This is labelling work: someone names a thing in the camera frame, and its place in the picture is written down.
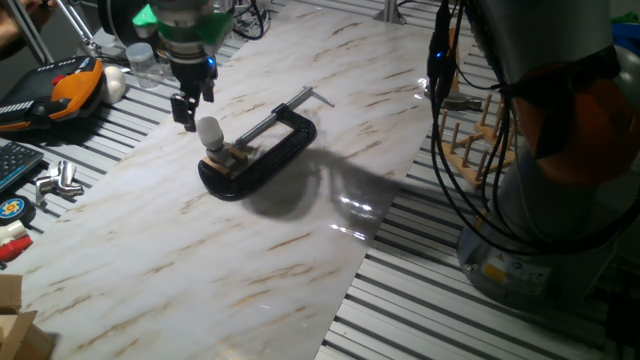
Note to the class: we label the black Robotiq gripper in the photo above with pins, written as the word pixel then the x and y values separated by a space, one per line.
pixel 192 75

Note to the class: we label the white light bulb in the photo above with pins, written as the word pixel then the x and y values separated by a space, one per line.
pixel 210 132

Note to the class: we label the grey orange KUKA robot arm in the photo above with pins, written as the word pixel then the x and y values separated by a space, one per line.
pixel 540 30

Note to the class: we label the person's bare hand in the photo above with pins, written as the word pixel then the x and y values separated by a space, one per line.
pixel 35 6

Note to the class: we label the clear plastic jar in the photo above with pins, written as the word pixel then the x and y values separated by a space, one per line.
pixel 142 65

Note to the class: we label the small wooden clamp pad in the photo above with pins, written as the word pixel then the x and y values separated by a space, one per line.
pixel 239 152
pixel 216 165

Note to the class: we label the white egg shaped object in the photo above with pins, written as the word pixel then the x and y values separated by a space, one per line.
pixel 115 85

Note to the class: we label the black metal C-clamp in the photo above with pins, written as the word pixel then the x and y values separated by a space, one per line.
pixel 265 165

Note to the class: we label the black filament spool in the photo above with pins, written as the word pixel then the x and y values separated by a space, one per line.
pixel 117 20

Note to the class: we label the black orange teach pendant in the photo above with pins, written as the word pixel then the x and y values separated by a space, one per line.
pixel 60 95

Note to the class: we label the thin metal rod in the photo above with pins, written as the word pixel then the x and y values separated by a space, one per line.
pixel 80 27

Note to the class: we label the silver metal pipe fitting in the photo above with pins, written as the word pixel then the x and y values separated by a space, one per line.
pixel 66 172
pixel 55 189

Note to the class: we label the marble pattern table sheet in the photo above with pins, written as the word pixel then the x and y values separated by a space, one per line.
pixel 200 250

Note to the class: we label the slanted aluminium stand leg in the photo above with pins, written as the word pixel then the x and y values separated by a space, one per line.
pixel 30 32

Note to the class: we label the black computer keyboard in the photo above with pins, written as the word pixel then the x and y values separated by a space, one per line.
pixel 17 162

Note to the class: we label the wooden peg rack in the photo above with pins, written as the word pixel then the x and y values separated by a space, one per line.
pixel 470 160

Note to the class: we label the open brown cardboard box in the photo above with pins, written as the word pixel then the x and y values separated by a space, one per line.
pixel 20 330

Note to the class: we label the blue plastic bag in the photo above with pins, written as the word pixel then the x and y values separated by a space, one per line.
pixel 625 35

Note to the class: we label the upright aluminium post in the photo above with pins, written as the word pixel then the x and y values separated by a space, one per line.
pixel 390 11

